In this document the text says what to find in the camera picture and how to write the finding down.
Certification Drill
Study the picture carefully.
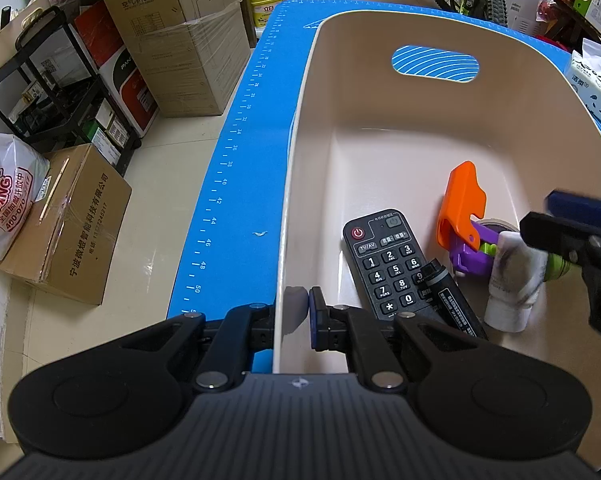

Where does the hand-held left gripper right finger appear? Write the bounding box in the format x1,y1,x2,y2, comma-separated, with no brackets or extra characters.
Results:
307,285,481,393

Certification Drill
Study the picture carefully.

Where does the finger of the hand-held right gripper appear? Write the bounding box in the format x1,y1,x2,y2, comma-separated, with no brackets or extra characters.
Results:
547,189,601,236
519,211,601,349

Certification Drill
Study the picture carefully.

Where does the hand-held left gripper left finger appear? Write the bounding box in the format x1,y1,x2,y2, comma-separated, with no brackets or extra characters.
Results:
119,287,279,394

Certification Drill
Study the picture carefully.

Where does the white adhesive tape roll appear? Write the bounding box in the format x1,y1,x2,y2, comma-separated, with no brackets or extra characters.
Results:
473,214,522,234

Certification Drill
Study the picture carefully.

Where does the white squeeze tube green cap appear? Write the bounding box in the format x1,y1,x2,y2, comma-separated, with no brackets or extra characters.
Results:
483,231,577,334

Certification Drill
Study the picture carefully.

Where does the purple plastic toy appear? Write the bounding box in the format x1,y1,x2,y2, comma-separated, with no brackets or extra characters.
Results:
450,219,502,279

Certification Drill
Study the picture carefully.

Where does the black remote control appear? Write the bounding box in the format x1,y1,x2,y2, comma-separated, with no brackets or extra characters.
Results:
343,208,444,322

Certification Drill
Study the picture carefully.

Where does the orange plastic toy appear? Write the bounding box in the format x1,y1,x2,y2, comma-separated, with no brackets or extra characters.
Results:
436,160,488,254

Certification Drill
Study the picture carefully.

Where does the black cylindrical tube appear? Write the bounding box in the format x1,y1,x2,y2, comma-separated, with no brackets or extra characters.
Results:
416,258,489,341

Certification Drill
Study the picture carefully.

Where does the beige plastic storage bin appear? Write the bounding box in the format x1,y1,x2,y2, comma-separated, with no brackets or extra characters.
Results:
271,9,601,474

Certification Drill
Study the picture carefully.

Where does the white tissue pack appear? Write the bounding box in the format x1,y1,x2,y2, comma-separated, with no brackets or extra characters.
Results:
563,39,601,136

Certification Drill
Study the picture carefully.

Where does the blue measuring mat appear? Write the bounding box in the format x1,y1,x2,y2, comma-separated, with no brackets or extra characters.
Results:
166,0,601,375

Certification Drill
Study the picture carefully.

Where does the printed brown cardboard box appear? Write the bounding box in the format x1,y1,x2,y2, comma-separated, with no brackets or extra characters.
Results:
0,143,132,307

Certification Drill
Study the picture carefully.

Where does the plastic-wrapped large cardboard box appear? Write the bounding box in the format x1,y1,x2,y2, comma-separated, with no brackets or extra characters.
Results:
139,0,252,119

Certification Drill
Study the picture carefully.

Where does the red and white appliance box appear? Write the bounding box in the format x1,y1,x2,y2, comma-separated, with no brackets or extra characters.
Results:
74,0,160,137

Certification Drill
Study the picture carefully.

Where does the white plastic bag red print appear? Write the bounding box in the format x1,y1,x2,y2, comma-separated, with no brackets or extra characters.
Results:
0,132,50,261

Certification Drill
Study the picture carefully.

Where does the black utility cart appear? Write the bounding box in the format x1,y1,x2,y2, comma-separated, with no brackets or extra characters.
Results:
0,6,142,174

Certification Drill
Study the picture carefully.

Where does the beige paper bag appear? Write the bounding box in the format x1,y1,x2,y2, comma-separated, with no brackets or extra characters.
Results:
0,0,52,87

